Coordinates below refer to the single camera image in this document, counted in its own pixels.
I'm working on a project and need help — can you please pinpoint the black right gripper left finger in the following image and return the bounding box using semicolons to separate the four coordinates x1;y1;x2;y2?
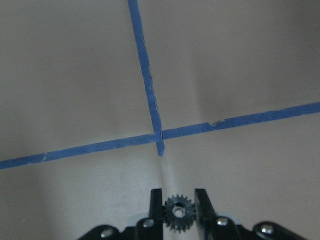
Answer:
134;189;163;240

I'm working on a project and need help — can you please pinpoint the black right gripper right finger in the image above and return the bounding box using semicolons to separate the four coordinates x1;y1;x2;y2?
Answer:
194;188;240;240

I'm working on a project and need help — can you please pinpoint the black bearing gear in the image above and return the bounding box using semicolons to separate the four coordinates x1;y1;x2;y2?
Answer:
163;194;196;233

